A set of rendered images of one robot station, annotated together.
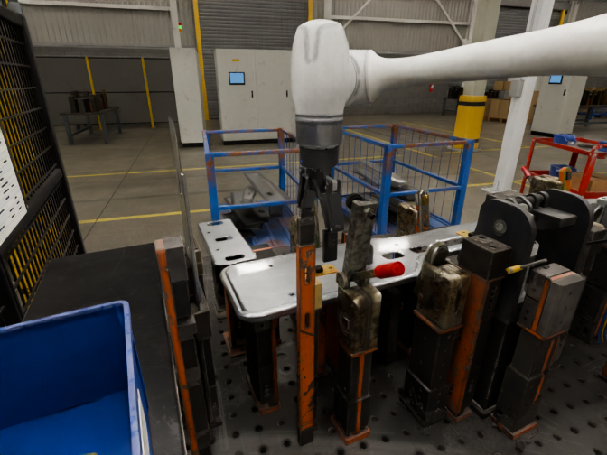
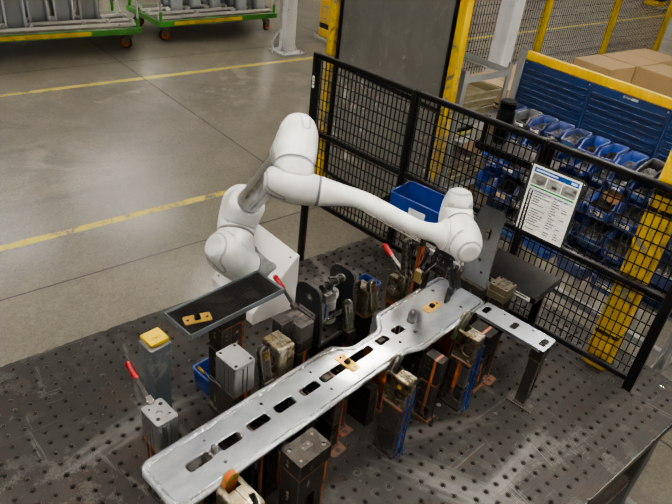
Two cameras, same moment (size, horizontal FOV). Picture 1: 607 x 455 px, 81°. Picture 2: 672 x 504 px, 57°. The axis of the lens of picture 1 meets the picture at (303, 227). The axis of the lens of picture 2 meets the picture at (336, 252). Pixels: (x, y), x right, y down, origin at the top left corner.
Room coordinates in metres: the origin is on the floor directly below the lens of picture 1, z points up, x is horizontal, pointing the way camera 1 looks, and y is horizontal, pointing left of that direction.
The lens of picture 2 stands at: (2.20, -1.19, 2.39)
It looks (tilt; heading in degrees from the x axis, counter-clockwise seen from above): 33 degrees down; 154
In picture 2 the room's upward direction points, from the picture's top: 7 degrees clockwise
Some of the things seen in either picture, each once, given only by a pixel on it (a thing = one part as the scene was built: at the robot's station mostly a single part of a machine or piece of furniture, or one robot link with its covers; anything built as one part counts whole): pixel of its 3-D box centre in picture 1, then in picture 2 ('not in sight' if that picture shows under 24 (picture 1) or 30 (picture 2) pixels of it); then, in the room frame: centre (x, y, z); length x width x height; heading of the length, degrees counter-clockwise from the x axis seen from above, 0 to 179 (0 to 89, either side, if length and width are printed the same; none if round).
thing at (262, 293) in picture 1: (474, 236); (344, 367); (0.90, -0.47, 1.00); 1.38 x 0.22 x 0.02; 114
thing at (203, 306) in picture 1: (204, 355); (465, 311); (0.60, 0.21, 0.85); 0.12 x 0.03 x 0.30; 24
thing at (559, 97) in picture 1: (561, 87); not in sight; (9.85, -6.63, 1.22); 0.80 x 0.54 x 2.45; 18
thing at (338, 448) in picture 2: not in sight; (326, 409); (0.92, -0.53, 0.84); 0.17 x 0.06 x 0.29; 24
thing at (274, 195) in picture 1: (255, 191); not in sight; (3.06, 0.43, 0.47); 1.20 x 0.80 x 0.95; 16
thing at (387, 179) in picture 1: (387, 181); not in sight; (3.38, -0.83, 0.47); 1.20 x 0.80 x 0.95; 18
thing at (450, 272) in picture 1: (434, 345); (358, 324); (0.59, -0.27, 0.88); 0.11 x 0.09 x 0.37; 24
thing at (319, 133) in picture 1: (319, 131); not in sight; (0.70, -0.03, 1.31); 0.09 x 0.09 x 0.06
